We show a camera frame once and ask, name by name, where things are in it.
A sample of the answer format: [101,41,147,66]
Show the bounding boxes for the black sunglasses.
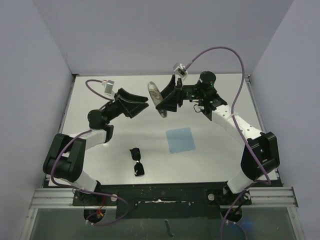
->
[129,147,145,177]

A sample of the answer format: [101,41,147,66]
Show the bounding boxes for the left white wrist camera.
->
[101,80,115,96]

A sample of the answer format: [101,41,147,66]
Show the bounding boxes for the aluminium rail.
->
[29,187,298,209]

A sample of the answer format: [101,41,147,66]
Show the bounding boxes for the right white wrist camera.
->
[173,62,188,83]

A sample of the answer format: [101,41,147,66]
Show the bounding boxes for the blue cleaning cloth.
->
[166,127,196,154]

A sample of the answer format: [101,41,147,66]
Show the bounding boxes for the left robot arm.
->
[43,88,149,206]

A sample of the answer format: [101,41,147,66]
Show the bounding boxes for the map print glasses case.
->
[147,81,168,118]

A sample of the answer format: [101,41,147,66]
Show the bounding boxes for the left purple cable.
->
[49,79,131,227]

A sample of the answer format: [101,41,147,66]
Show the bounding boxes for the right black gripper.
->
[155,76,205,112]

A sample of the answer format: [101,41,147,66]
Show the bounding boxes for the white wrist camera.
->
[173,62,188,83]
[101,80,115,96]

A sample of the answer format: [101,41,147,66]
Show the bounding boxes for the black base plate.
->
[72,182,252,219]

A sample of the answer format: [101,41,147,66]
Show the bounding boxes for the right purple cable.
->
[184,46,272,240]

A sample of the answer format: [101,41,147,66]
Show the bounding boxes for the purple cable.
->
[49,79,131,227]
[184,46,272,240]

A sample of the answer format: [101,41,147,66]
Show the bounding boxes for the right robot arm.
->
[147,71,280,205]

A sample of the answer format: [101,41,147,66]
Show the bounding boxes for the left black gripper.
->
[103,88,149,123]

